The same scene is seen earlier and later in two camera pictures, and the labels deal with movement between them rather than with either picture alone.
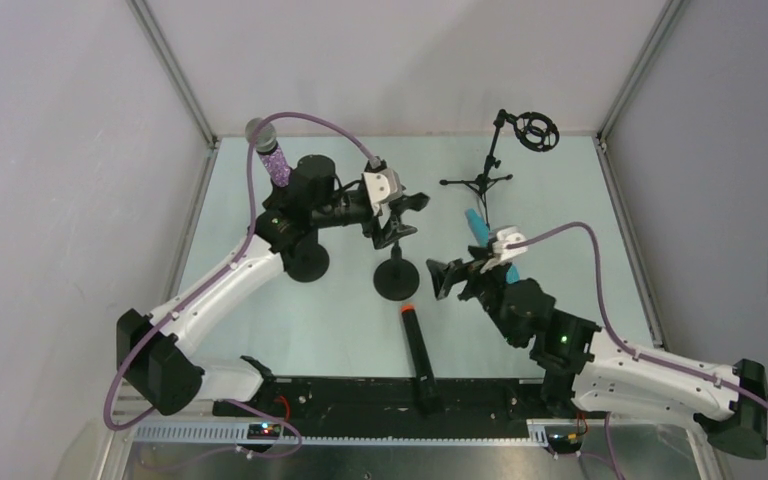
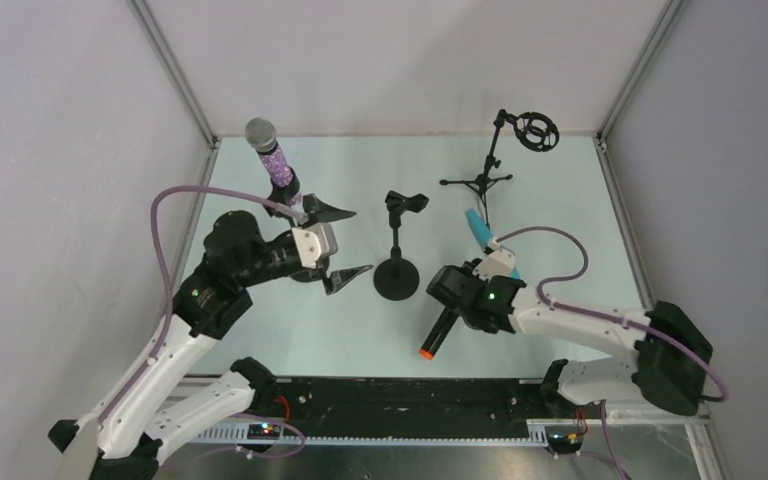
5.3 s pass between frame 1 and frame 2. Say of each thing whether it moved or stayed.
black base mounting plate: stayed
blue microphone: stayed
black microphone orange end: moved
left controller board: stayed
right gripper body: moved
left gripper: moved
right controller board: stayed
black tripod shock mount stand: stayed
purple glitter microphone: stayed
